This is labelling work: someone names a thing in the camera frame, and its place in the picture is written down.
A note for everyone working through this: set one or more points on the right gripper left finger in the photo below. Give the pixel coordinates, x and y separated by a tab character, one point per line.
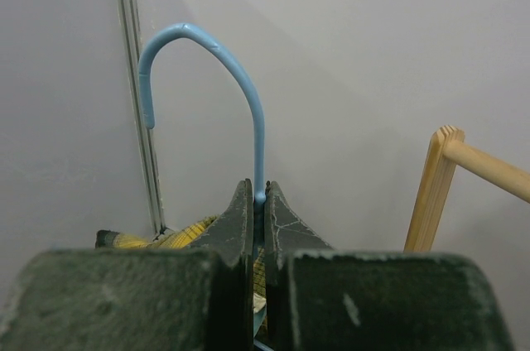
194	298

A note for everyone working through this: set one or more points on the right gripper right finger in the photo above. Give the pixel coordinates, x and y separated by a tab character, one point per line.
319	298

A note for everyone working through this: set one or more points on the yellow plaid shirt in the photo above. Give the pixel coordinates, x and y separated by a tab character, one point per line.
181	239

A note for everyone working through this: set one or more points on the wooden clothes rack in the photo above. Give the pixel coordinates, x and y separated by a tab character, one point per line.
448	150

